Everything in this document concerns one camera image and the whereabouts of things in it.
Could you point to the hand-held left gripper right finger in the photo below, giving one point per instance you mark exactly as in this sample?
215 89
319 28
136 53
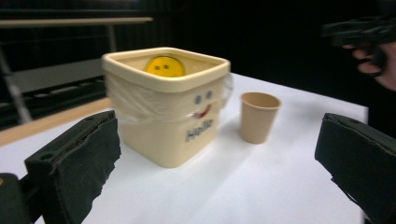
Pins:
364 155

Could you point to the yellow smiley face sticker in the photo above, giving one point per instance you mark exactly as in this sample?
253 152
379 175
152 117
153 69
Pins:
165 66

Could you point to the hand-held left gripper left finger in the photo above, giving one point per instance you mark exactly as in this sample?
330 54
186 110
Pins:
74 161

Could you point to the metal frame table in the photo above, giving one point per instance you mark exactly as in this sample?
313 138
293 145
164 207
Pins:
46 74

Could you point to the beige paper cup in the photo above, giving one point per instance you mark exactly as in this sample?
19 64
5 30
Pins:
257 119

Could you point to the clear plastic bin liner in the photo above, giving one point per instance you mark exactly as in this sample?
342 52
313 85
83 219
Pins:
140 102

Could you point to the cream square trash bin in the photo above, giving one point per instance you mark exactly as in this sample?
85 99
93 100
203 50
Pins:
168 137

